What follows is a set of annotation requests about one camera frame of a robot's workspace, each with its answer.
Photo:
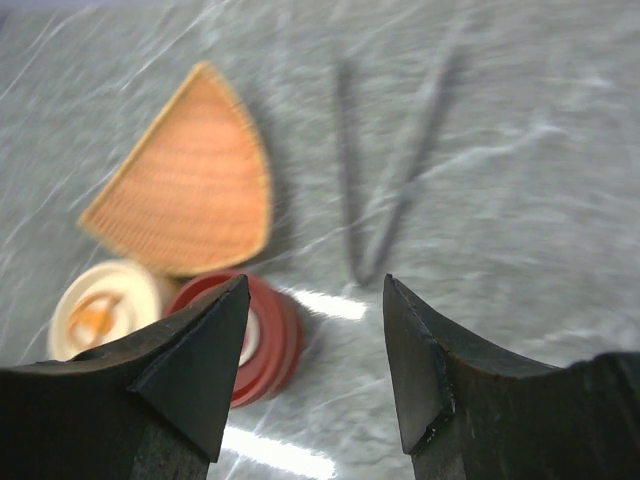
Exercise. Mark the red bowl silver inside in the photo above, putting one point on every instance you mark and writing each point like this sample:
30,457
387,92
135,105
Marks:
269,356

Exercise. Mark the metal tongs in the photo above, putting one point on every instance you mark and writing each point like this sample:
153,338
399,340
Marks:
366,262

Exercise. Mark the cream lid with orange handle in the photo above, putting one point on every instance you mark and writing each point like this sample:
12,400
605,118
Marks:
107,302

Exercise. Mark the red lid with white handle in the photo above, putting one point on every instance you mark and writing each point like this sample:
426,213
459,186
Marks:
266,301

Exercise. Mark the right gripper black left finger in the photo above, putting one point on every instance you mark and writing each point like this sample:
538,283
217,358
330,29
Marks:
151,405

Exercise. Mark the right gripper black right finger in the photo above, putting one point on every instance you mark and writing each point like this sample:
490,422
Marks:
470,409

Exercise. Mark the woven bamboo tray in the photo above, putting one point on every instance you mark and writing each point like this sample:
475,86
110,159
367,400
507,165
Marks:
195,193

